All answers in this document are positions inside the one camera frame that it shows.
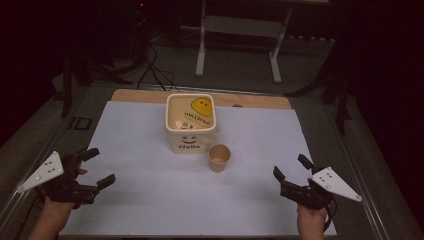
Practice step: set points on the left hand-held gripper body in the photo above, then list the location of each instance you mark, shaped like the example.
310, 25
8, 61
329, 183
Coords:
68, 191

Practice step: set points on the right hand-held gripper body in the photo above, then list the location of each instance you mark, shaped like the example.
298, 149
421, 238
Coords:
308, 196

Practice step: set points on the brown paper cup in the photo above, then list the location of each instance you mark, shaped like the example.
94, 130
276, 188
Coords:
218, 165

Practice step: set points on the beige smiley-face plastic bucket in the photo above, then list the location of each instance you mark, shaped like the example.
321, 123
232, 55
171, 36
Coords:
190, 140

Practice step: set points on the person's left hand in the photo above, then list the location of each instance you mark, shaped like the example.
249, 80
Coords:
58, 207

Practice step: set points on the person's right hand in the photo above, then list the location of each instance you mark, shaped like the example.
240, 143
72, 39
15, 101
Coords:
311, 218

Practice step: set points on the white table mat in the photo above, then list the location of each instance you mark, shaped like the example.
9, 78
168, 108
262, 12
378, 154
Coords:
160, 193

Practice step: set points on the black metal stand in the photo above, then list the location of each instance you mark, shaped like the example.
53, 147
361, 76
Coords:
340, 100
67, 86

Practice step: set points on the wooden board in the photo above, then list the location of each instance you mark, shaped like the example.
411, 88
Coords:
140, 96

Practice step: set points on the white metal stand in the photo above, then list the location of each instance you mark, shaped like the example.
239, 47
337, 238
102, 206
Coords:
240, 26

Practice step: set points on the black rectangular bracket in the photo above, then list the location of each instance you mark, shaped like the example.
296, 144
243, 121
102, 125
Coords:
80, 123

